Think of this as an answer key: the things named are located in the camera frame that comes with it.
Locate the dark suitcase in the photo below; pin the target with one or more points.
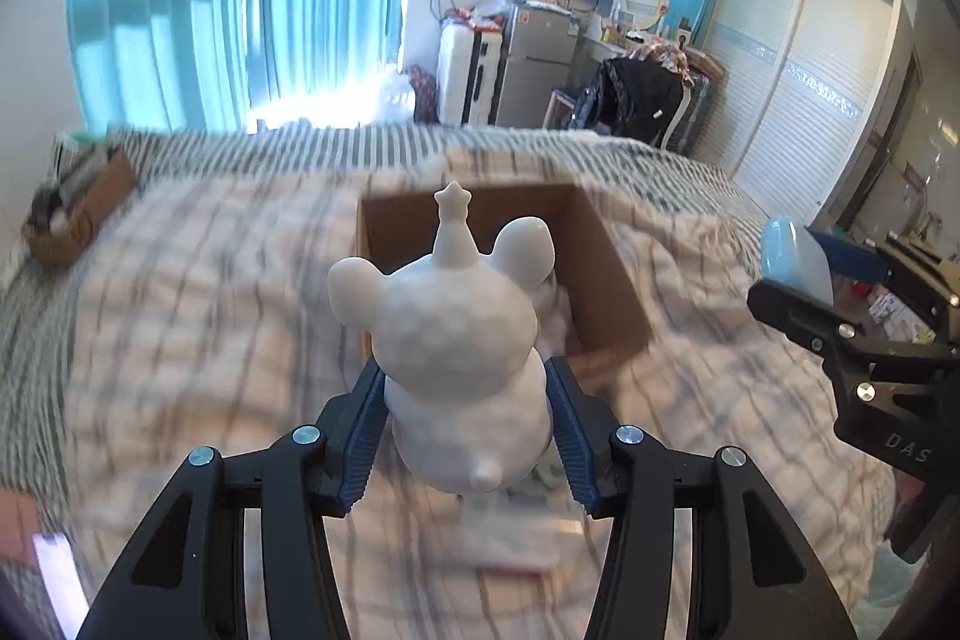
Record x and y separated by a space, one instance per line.
697 100

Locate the grey refrigerator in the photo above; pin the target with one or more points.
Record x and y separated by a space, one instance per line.
532 63

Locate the clear plastic bag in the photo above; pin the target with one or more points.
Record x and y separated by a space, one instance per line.
396 96

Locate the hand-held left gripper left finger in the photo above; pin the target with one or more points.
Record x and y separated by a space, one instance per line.
358 441

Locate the black jacket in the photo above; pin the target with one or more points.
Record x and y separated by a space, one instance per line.
634 96

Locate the white sliding wardrobe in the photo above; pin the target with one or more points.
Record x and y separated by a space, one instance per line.
802 78

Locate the white suitcase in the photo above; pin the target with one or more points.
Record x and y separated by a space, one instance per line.
469 74

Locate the brown box with clutter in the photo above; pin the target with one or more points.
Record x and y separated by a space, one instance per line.
75 205

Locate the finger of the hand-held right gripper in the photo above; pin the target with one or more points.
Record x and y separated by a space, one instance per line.
795 261
851 261

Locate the cardboard box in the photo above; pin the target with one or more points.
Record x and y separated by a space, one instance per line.
600 280

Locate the white bear figurine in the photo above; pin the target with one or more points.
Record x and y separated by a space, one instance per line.
457 347

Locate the smartphone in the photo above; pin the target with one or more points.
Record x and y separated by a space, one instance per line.
56 584

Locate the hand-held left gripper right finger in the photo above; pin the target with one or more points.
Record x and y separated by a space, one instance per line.
576 441

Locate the small colourful carton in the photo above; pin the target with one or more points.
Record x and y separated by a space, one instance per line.
896 310

